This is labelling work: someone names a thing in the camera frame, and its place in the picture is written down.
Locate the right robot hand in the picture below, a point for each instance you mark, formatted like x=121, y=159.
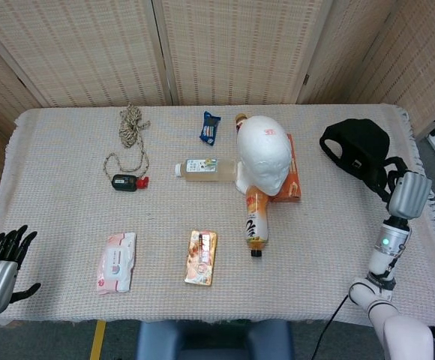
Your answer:
x=405, y=191

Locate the black baseball cap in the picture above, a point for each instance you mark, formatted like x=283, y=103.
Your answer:
x=356, y=148

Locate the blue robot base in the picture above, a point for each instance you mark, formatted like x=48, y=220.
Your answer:
x=213, y=339

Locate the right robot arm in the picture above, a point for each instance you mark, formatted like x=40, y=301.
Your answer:
x=390, y=285

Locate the white foam mannequin head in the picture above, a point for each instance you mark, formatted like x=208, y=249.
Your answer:
x=264, y=153

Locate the orange box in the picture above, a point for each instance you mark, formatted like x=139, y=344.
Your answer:
x=291, y=176

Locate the pink wet wipes pack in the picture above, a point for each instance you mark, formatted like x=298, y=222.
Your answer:
x=115, y=262

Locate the orange drink bottle black cap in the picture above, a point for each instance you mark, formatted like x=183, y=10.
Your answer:
x=257, y=221

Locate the small black device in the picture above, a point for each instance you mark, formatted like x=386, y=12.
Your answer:
x=123, y=182

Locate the red clip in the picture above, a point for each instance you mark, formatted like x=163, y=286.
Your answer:
x=143, y=182

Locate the clear tea bottle white cap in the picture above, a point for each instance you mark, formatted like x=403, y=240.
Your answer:
x=206, y=169

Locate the woven table cloth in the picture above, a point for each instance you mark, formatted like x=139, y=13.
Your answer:
x=187, y=210

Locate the orange snack packet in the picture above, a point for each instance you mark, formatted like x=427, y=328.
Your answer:
x=200, y=258

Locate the blue snack packet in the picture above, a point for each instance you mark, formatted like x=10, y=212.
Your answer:
x=209, y=128

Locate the folding bamboo screen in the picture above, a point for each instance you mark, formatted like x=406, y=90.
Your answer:
x=217, y=48

